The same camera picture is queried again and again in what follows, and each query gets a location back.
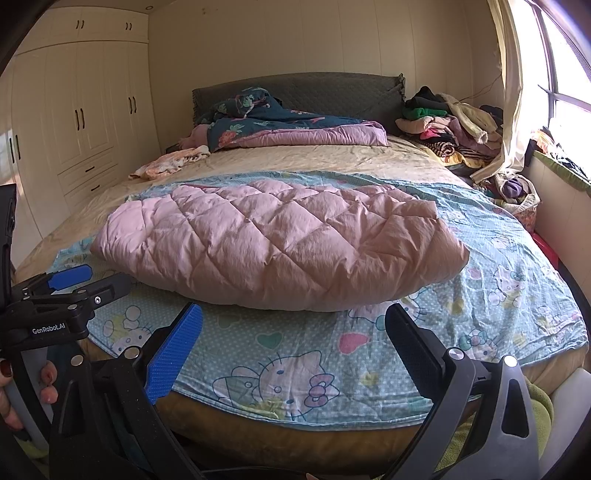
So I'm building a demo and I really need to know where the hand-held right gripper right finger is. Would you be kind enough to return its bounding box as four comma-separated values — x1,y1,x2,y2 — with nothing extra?
385,303,541,480

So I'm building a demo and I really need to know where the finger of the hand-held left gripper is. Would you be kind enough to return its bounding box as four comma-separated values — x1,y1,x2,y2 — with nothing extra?
28,264,93,294
69,272,132,309

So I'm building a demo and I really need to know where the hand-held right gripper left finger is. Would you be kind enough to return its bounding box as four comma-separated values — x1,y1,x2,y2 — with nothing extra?
48,302,204,480

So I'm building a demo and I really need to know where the pink quilted jacket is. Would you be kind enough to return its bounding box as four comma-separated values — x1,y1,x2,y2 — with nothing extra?
90,179,471,311

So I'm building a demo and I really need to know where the clothes heap beside bed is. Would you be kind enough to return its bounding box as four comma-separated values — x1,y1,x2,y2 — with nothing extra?
480,173,541,217

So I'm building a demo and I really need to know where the pile of mixed clothes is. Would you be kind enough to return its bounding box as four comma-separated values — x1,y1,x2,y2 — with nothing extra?
396,85,506,169

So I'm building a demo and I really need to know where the person's left hand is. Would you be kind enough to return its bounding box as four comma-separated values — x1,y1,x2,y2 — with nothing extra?
0,359,59,432

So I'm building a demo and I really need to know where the blue cartoon printed blanket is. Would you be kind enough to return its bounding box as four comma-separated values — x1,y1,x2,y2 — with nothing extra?
48,170,587,432

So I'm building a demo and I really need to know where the green fluffy rug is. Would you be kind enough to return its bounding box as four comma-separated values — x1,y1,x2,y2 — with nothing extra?
434,369,555,480

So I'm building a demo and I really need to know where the small pink floral garment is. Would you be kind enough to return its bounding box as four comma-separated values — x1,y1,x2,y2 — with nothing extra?
128,144,211,181

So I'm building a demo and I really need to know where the cream wardrobe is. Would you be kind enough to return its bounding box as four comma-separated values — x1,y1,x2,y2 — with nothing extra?
0,4,162,268

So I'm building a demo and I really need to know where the red cloth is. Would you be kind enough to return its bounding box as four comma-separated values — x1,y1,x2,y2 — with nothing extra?
531,231,561,268

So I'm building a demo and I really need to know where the white box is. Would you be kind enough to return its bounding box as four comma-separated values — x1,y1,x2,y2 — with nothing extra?
549,369,591,416

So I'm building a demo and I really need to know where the bed with beige sheet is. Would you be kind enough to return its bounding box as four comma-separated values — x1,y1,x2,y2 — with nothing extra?
11,134,591,462

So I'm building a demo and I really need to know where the dark floral quilt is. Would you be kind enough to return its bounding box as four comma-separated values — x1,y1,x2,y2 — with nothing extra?
205,88,389,153

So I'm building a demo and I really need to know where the green window seat cushion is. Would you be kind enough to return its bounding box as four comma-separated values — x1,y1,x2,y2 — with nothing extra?
531,150,591,190

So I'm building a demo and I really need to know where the green padded headboard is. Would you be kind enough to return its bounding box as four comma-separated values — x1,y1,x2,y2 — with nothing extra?
191,72,407,137

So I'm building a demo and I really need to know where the cream curtain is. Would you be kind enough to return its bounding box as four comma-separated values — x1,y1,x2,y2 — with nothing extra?
471,0,555,185

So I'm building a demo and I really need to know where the window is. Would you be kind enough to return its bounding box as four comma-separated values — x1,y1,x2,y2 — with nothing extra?
531,0,591,185

